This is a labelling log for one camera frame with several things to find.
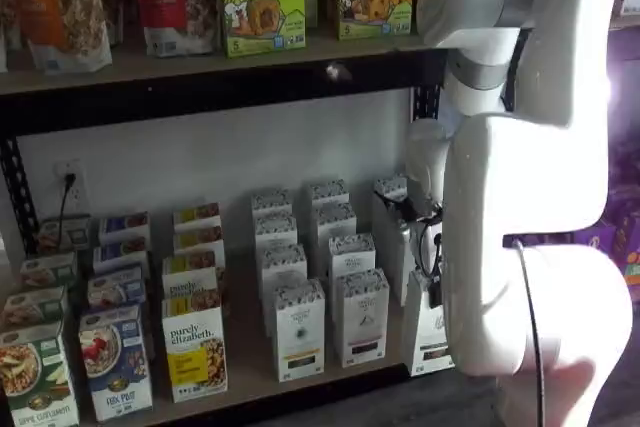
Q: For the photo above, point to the red granola bag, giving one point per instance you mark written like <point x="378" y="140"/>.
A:
<point x="175" y="2"/>

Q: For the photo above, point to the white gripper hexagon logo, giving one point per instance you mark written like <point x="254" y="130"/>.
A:
<point x="425" y="157"/>

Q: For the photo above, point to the orange granola bag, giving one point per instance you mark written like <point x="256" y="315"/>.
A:
<point x="55" y="7"/>

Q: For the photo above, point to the green apple cinnamon oatmeal box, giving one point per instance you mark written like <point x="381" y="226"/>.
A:
<point x="35" y="377"/>
<point x="65" y="234"/>
<point x="30" y="307"/>
<point x="50" y="269"/>

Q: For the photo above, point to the yellow purely elizabeth box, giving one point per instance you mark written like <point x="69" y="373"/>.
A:
<point x="195" y="352"/>
<point x="200" y="239"/>
<point x="197" y="214"/>
<point x="190" y="282"/>

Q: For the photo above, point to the black metal shelf frame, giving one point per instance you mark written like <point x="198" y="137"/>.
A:
<point x="150" y="102"/>

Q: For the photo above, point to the white box yellow strip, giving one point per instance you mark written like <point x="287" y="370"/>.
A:
<point x="276" y="229"/>
<point x="271" y="202"/>
<point x="299" y="332"/>
<point x="280" y="267"/>

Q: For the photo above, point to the white box green strip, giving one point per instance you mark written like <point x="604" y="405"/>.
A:
<point x="422" y="342"/>
<point x="395" y="257"/>
<point x="390" y="184"/>

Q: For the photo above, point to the purple Annie's box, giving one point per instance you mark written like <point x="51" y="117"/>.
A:
<point x="560" y="237"/>
<point x="627" y="257"/>

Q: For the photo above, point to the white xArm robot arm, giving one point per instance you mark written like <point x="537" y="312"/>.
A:
<point x="525" y="172"/>

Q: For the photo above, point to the white box pink strip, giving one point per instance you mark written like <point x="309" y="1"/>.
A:
<point x="335" y="219"/>
<point x="350" y="252"/>
<point x="362" y="317"/>
<point x="327" y="192"/>

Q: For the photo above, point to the white wall outlet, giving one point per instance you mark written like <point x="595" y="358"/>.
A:
<point x="79" y="172"/>

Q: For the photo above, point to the blue flax plus oatmeal box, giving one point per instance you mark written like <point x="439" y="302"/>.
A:
<point x="115" y="362"/>
<point x="125" y="227"/>
<point x="117" y="287"/>
<point x="122" y="254"/>

